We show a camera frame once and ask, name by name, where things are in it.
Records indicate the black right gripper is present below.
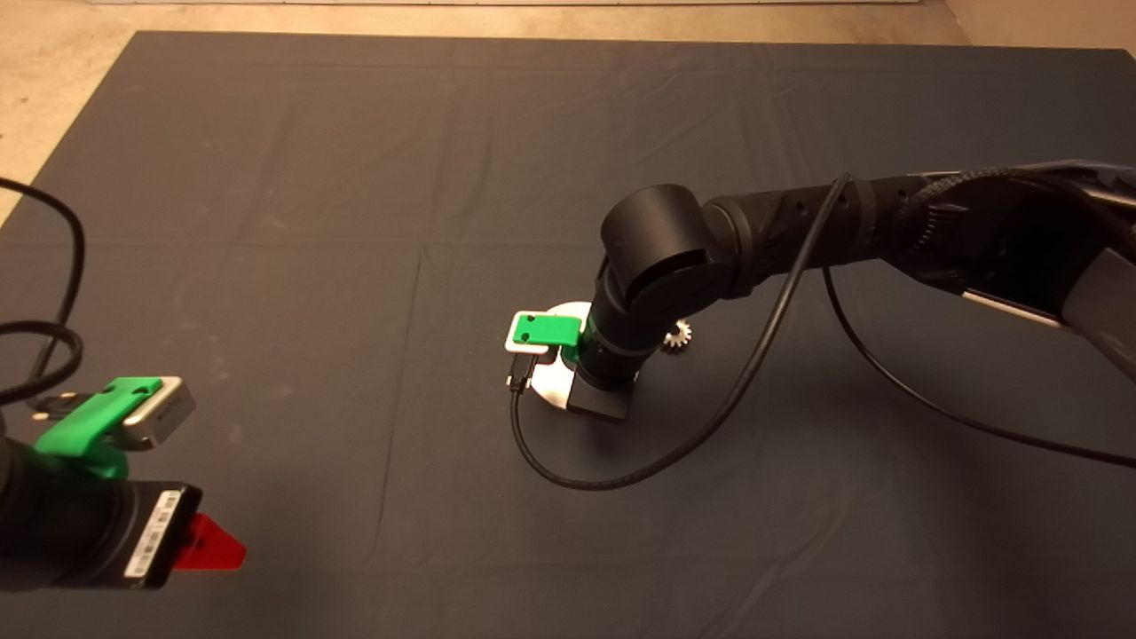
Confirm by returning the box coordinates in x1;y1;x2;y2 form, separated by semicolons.
566;362;636;423

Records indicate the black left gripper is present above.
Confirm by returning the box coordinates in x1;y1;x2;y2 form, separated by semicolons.
111;479;249;588

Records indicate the round metal carrier plate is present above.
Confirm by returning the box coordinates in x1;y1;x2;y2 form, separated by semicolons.
528;302;642;412

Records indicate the dark table cloth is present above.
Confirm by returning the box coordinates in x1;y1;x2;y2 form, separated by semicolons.
0;31;1136;639

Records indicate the green right camera mount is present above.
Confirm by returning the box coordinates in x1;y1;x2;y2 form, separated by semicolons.
515;312;588;367

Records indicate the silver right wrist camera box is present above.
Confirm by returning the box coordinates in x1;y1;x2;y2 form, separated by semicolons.
504;310;562;356

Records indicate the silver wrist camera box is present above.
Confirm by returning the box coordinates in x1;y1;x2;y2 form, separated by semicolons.
120;376;198;449
504;310;562;356

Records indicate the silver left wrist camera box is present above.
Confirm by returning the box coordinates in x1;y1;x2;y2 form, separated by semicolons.
120;376;198;449

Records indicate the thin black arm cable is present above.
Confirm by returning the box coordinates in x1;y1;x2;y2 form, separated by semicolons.
822;264;1136;469

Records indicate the braided black cable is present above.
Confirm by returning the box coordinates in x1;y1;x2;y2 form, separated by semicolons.
0;176;90;420
895;165;1110;233

